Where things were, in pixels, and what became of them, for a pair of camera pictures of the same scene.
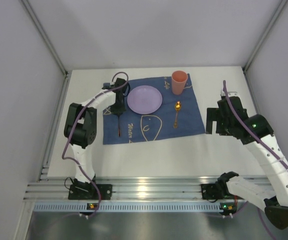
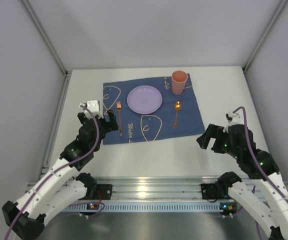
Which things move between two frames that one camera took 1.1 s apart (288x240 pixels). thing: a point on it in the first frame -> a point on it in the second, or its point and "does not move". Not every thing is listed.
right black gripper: x=214 y=119 -> x=216 y=139
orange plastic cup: x=179 y=79 does not move
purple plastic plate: x=144 y=99 does not move
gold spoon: x=178 y=106 does not move
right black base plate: x=214 y=191 does not move
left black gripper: x=118 y=109 -> x=99 y=122
